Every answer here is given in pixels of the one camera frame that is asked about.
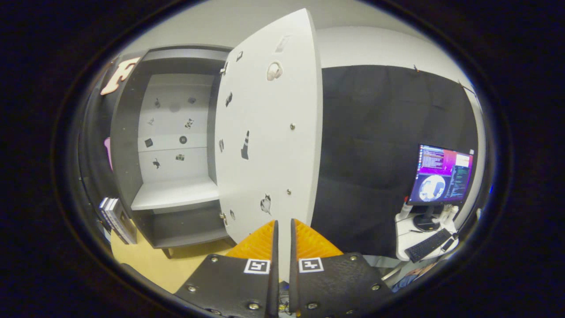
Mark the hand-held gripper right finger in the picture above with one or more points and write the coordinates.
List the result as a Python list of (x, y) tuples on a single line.
[(335, 282)]

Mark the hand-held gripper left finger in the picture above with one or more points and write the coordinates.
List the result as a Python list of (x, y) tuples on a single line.
[(229, 282)]

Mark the white cabinet door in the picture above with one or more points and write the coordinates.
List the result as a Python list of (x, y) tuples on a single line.
[(273, 154)]

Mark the small white side table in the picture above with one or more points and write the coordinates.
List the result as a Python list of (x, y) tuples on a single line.
[(408, 238)]

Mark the black keyboard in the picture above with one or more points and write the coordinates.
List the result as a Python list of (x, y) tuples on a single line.
[(428, 245)]

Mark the white bottle with red cap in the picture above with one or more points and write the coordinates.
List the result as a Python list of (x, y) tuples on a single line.
[(404, 208)]

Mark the white cabinet shelf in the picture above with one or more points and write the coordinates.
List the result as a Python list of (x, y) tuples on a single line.
[(176, 192)]

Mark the upright grey book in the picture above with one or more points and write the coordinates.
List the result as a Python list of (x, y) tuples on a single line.
[(105, 212), (122, 221)]

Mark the black backdrop cloth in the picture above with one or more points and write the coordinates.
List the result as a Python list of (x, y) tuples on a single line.
[(375, 154)]

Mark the computer monitor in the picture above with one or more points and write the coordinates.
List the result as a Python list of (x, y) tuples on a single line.
[(441, 174)]

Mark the grey cabinet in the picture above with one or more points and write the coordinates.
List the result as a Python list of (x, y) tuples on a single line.
[(126, 132)]

